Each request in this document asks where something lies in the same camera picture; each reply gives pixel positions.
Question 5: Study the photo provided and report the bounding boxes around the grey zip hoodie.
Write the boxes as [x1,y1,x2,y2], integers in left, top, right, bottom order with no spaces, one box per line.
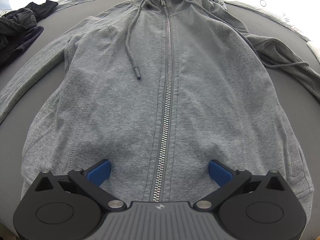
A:
[1,0,319,214]

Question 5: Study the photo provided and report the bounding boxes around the dark navy garment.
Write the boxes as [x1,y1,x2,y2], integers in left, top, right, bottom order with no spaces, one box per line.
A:
[1,26,44,67]

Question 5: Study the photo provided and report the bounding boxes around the black crumpled garment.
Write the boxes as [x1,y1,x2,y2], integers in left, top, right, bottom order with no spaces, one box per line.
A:
[1,0,58,49]

